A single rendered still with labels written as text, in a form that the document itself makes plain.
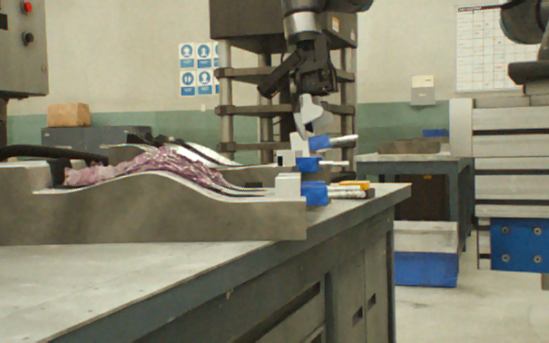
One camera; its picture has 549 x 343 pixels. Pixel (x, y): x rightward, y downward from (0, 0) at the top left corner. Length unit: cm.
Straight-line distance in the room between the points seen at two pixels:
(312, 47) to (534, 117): 52
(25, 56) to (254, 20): 362
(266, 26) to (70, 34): 432
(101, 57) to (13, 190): 812
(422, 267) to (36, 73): 305
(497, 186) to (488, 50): 674
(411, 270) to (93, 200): 370
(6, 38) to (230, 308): 122
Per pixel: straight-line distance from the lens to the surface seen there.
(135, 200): 101
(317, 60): 146
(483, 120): 114
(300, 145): 143
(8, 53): 202
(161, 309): 71
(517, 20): 177
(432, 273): 460
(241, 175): 131
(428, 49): 790
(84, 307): 65
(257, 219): 99
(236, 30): 558
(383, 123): 792
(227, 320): 98
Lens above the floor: 94
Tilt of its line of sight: 3 degrees down
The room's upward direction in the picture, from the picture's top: 1 degrees counter-clockwise
